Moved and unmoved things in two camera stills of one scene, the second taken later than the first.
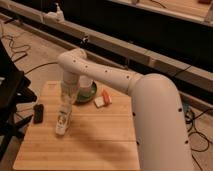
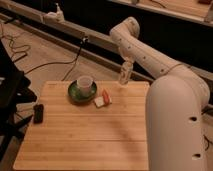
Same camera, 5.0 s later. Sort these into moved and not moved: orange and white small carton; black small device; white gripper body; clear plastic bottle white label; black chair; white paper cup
Moved: white gripper body; clear plastic bottle white label
Not moved: black small device; white paper cup; black chair; orange and white small carton
